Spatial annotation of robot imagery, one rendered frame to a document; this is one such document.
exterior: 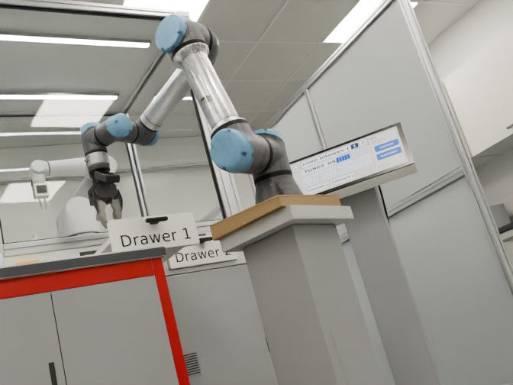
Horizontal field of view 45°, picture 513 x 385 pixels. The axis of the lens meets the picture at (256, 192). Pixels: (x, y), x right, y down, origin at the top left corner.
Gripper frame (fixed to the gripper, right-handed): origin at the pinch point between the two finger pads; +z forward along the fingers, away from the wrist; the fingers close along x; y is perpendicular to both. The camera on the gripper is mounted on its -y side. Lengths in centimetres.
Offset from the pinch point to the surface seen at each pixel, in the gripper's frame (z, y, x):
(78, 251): 1.8, 25.2, 4.3
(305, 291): 39, -54, -27
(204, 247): 6.7, 22.2, -43.2
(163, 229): 6.4, -9.1, -12.9
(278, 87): -181, 228, -273
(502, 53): -117, 53, -344
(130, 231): 5.7, -8.8, -1.7
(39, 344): 37, -34, 36
